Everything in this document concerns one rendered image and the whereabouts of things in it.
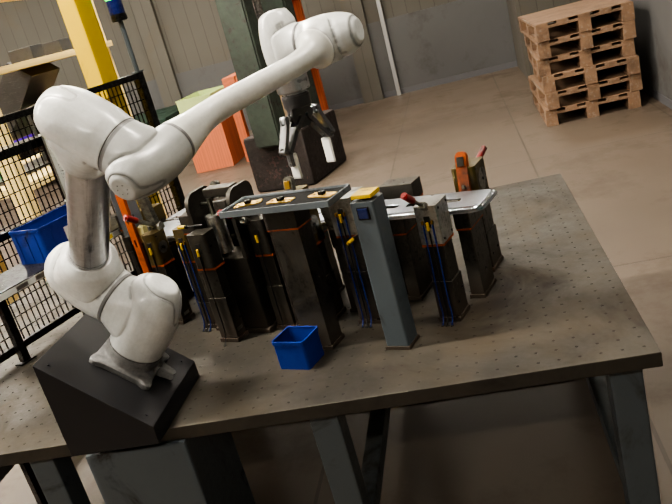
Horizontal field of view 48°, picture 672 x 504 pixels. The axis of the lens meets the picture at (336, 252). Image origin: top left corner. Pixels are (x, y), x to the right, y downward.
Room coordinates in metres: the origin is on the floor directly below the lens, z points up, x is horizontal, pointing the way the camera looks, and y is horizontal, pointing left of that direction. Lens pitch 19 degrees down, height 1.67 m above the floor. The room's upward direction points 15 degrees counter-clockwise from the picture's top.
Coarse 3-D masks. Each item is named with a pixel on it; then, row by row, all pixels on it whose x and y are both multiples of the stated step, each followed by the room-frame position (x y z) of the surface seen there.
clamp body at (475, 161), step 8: (472, 160) 2.33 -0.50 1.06; (480, 160) 2.32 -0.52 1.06; (472, 168) 2.26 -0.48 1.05; (480, 168) 2.30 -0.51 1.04; (456, 176) 2.29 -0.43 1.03; (472, 176) 2.26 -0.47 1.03; (480, 176) 2.29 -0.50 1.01; (456, 184) 2.29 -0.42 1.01; (472, 184) 2.26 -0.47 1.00; (480, 184) 2.28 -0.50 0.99; (488, 208) 2.32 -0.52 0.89; (488, 216) 2.31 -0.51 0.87; (488, 224) 2.30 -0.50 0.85; (488, 232) 2.27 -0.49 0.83; (496, 232) 2.34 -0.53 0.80; (488, 240) 2.26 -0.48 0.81; (496, 240) 2.32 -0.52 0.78; (488, 248) 2.26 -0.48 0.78; (496, 248) 2.31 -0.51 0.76; (496, 256) 2.30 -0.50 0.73; (496, 264) 2.28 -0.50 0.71
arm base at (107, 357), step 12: (108, 348) 1.93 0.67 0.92; (96, 360) 1.90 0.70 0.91; (108, 360) 1.90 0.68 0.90; (120, 360) 1.89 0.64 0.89; (120, 372) 1.89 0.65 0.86; (132, 372) 1.89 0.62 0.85; (144, 372) 1.91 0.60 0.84; (156, 372) 1.93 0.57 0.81; (168, 372) 1.94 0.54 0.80; (144, 384) 1.87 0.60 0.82
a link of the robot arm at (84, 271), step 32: (64, 96) 1.62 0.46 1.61; (96, 96) 1.64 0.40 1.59; (64, 128) 1.58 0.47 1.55; (96, 128) 1.56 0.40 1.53; (64, 160) 1.62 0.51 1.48; (96, 160) 1.57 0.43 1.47; (96, 192) 1.71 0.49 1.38; (96, 224) 1.78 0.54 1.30; (64, 256) 1.92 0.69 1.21; (96, 256) 1.86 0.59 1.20; (64, 288) 1.94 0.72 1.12; (96, 288) 1.90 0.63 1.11
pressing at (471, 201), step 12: (456, 192) 2.23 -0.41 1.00; (468, 192) 2.20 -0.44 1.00; (480, 192) 2.17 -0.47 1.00; (492, 192) 2.15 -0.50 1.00; (396, 204) 2.28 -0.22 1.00; (408, 204) 2.25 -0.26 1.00; (456, 204) 2.11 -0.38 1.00; (468, 204) 2.08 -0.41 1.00; (480, 204) 2.06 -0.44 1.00; (396, 216) 2.16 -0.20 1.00; (408, 216) 2.14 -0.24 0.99; (168, 228) 2.78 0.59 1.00; (168, 240) 2.64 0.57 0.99
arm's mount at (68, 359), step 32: (96, 320) 2.09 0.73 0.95; (64, 352) 1.90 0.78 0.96; (64, 384) 1.79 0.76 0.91; (96, 384) 1.82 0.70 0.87; (128, 384) 1.87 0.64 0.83; (160, 384) 1.92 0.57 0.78; (192, 384) 2.02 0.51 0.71; (64, 416) 1.80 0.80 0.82; (96, 416) 1.78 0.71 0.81; (128, 416) 1.76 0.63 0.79; (160, 416) 1.80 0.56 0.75; (96, 448) 1.79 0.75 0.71
